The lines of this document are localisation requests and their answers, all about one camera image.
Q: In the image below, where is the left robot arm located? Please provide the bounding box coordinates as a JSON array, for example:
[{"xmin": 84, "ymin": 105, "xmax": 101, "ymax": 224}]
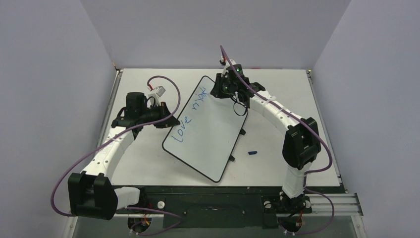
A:
[{"xmin": 67, "ymin": 88, "xmax": 180, "ymax": 220}]

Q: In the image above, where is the purple camera cable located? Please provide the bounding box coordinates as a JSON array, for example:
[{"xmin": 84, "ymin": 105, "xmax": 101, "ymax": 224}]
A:
[
  {"xmin": 50, "ymin": 75, "xmax": 184, "ymax": 237},
  {"xmin": 219, "ymin": 45, "xmax": 335, "ymax": 236}
]

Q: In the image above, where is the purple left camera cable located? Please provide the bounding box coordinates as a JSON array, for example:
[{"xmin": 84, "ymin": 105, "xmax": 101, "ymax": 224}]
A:
[{"xmin": 50, "ymin": 75, "xmax": 184, "ymax": 237}]

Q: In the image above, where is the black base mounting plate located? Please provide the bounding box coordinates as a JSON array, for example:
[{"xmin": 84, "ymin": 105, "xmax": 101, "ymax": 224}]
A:
[{"xmin": 114, "ymin": 184, "xmax": 345, "ymax": 230}]

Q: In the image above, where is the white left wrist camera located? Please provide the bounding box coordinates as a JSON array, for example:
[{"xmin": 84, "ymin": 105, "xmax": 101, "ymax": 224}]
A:
[{"xmin": 148, "ymin": 86, "xmax": 166, "ymax": 106}]

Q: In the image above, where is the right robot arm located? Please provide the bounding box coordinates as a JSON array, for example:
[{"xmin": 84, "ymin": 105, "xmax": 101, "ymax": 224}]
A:
[{"xmin": 210, "ymin": 63, "xmax": 321, "ymax": 213}]

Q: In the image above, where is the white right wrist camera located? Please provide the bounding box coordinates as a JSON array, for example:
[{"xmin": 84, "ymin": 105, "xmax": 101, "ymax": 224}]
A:
[{"xmin": 219, "ymin": 57, "xmax": 237, "ymax": 77}]

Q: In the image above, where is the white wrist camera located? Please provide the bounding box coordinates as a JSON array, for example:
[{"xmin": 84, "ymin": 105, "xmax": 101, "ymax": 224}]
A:
[
  {"xmin": 219, "ymin": 57, "xmax": 237, "ymax": 77},
  {"xmin": 148, "ymin": 86, "xmax": 166, "ymax": 106}
]

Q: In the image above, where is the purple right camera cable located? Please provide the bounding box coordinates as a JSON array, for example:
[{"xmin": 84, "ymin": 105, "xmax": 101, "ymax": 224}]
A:
[{"xmin": 219, "ymin": 45, "xmax": 335, "ymax": 236}]

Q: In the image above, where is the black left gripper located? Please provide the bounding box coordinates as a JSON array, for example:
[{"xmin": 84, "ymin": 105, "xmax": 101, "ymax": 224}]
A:
[{"xmin": 140, "ymin": 102, "xmax": 180, "ymax": 129}]

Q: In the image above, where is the aluminium frame rail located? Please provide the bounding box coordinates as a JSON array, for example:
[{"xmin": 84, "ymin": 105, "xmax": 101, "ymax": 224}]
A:
[{"xmin": 67, "ymin": 193, "xmax": 364, "ymax": 219}]

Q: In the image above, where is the black framed whiteboard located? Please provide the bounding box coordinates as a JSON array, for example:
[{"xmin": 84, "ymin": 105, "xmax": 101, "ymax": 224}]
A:
[{"xmin": 162, "ymin": 76, "xmax": 248, "ymax": 182}]

